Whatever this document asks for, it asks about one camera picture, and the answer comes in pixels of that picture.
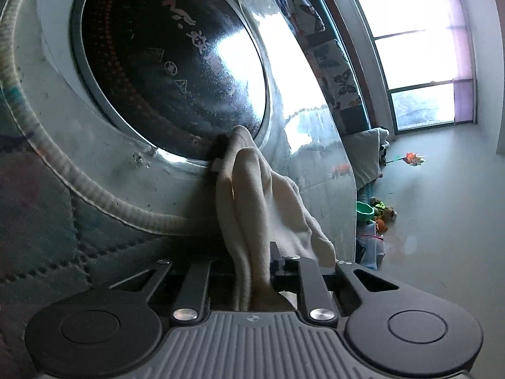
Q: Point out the green bowl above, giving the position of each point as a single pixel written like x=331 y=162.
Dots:
x=365 y=211

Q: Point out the pile of small toys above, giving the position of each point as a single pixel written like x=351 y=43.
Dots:
x=384 y=208

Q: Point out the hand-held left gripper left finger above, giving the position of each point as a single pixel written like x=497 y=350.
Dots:
x=195 y=284

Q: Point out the large window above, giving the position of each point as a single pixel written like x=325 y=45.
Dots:
x=410 y=59

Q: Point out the cream shirt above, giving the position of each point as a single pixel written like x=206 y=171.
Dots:
x=256 y=205

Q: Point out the round black induction cooktop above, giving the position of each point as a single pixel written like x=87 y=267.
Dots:
x=165 y=47

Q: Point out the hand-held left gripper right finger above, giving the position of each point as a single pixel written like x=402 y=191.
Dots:
x=276 y=264

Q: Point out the white pillow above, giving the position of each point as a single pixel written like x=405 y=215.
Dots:
x=365 y=154

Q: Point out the sheer purple curtain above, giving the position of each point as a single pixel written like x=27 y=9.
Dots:
x=461 y=47

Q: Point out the clear plastic box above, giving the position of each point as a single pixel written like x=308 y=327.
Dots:
x=371 y=244

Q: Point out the orange toy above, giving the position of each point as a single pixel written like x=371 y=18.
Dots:
x=381 y=226

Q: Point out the colourful pinwheel toy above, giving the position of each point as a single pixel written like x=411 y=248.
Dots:
x=414 y=158

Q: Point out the butterfly print cushion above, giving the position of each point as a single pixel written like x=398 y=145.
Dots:
x=305 y=12
x=335 y=77

